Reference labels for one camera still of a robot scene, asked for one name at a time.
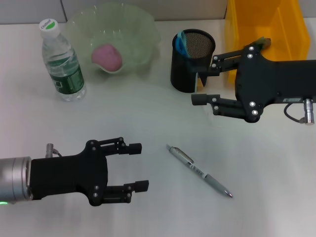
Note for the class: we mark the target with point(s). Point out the green translucent fruit bowl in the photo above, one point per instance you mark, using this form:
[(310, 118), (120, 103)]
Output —
[(138, 29)]

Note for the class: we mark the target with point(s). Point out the silver ballpoint pen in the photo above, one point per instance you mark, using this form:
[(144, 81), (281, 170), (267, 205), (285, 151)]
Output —
[(187, 160)]

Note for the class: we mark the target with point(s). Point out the clear water bottle green label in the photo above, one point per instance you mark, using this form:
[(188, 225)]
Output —
[(66, 74)]

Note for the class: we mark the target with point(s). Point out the black mesh pen holder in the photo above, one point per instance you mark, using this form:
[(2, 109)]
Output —
[(182, 74)]

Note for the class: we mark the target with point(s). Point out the blue scissors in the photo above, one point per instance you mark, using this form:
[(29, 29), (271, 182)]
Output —
[(181, 44)]

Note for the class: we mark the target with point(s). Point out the green silver plastic wrapper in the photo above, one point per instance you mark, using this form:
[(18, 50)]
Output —
[(264, 42)]

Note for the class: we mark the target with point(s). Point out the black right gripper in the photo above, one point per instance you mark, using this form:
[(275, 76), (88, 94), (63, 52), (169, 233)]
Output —
[(274, 81)]

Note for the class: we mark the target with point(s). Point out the yellow plastic bin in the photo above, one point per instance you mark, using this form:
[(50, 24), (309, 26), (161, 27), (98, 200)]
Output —
[(284, 29)]

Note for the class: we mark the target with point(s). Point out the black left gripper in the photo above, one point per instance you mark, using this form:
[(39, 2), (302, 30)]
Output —
[(66, 175)]

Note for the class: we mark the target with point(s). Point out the transparent plastic ruler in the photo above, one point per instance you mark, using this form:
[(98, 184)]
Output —
[(199, 82)]

